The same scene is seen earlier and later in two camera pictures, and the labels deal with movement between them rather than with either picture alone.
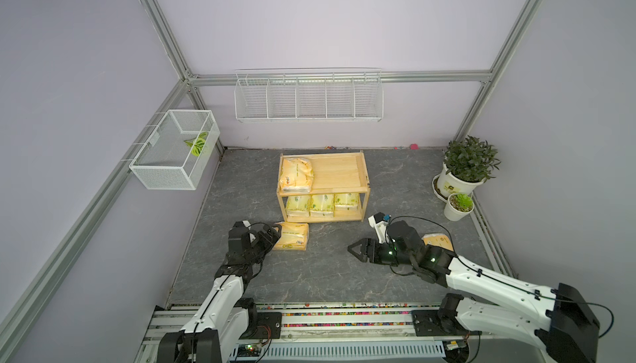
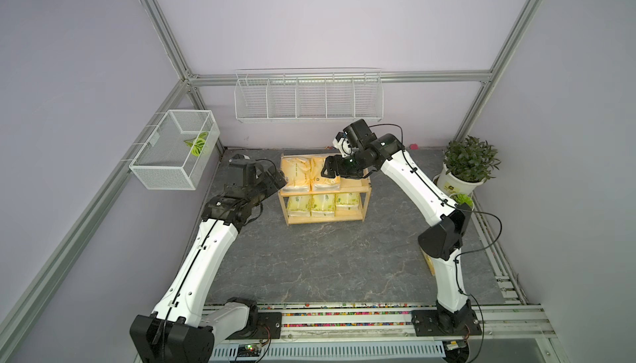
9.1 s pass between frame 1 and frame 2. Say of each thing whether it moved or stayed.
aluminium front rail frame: stayed
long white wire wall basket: stayed
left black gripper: moved
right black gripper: moved
